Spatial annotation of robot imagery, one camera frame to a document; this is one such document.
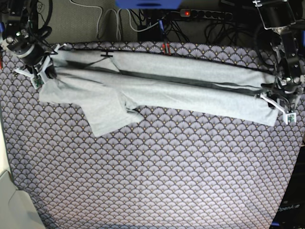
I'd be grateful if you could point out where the black power strip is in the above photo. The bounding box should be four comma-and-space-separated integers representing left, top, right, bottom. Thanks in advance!
167, 9, 234, 21

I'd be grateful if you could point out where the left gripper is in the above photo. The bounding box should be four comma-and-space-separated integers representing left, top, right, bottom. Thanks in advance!
255, 76, 304, 124

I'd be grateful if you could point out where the black power adapter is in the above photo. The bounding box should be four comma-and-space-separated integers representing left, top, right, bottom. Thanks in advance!
137, 25, 163, 42

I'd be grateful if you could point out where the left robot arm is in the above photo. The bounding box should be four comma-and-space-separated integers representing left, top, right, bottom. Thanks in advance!
253, 0, 305, 124

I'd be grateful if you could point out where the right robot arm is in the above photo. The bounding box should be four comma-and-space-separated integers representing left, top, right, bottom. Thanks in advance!
0, 0, 61, 89

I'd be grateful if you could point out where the fan-patterned table cloth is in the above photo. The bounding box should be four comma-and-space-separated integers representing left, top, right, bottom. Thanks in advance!
0, 42, 305, 229

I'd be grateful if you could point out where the white plastic bin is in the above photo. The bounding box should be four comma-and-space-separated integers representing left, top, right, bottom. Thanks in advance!
0, 171, 45, 229

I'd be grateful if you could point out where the blue box overhead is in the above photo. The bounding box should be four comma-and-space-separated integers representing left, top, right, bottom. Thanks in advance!
115, 0, 182, 10

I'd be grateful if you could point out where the red table clamp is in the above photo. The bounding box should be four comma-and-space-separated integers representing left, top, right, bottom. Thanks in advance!
162, 42, 171, 55

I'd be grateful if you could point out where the black OpenArm box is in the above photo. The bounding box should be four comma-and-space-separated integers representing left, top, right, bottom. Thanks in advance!
270, 146, 305, 229

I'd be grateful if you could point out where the light grey T-shirt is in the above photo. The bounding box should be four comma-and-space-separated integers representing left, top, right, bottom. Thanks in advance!
39, 51, 278, 136

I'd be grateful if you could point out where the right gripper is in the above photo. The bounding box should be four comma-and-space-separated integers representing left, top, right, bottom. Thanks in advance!
4, 35, 60, 89

